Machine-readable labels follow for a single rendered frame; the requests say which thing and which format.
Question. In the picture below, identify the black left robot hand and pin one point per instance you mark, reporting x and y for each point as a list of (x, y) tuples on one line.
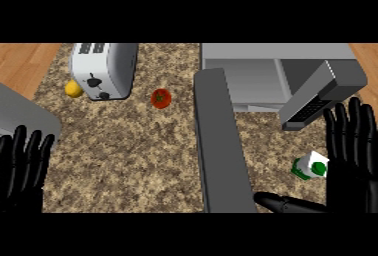
[(19, 173)]

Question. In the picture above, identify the grey flat appliance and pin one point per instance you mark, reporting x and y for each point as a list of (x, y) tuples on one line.
[(23, 116)]

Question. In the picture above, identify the white and green milk carton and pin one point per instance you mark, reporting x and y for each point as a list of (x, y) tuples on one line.
[(310, 165)]

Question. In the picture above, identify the silver toaster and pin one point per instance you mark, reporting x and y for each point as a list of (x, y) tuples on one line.
[(103, 70)]

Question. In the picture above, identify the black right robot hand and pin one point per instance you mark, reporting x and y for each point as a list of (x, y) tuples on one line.
[(350, 166)]

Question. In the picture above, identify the grey microwave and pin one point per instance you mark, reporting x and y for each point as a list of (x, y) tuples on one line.
[(289, 80)]

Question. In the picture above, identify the yellow lemon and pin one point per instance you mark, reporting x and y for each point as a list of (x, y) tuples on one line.
[(72, 89)]

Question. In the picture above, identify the dark grey microwave door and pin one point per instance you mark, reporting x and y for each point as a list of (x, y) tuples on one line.
[(220, 143)]

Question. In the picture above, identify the red tomato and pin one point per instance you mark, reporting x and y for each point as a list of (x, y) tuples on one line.
[(161, 98)]

